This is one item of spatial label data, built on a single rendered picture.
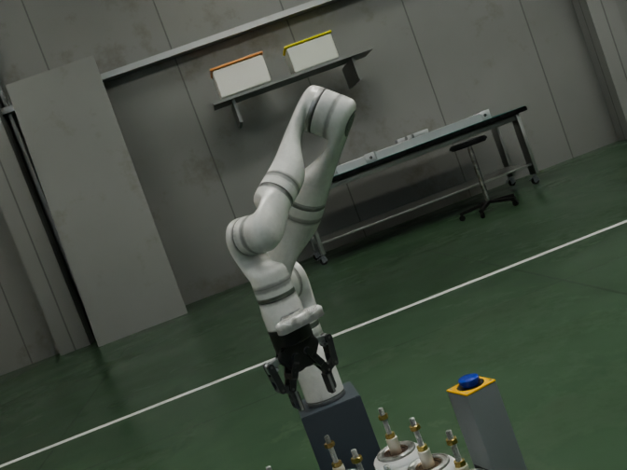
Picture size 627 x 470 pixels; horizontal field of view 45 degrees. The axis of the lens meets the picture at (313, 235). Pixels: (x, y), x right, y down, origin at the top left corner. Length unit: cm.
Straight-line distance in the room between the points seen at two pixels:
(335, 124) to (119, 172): 593
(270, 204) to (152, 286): 584
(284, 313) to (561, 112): 739
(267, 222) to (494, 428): 57
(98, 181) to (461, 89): 381
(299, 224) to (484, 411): 52
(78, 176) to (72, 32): 153
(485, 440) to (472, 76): 696
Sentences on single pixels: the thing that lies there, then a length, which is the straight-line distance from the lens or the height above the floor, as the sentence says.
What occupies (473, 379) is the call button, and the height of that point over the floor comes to 33.
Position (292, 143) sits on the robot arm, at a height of 86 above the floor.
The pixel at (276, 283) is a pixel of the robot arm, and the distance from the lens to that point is 130.
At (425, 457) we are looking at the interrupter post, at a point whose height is 27.
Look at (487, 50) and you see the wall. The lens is 835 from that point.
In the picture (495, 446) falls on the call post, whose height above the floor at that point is 20.
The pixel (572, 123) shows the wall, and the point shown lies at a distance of 859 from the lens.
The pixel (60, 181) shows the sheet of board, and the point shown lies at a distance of 742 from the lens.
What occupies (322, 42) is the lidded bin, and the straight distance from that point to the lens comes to 728.
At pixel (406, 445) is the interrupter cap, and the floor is 25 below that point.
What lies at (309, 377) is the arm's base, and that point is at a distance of 170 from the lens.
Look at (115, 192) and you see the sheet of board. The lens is 728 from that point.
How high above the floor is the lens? 79
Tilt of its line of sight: 4 degrees down
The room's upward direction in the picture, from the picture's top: 20 degrees counter-clockwise
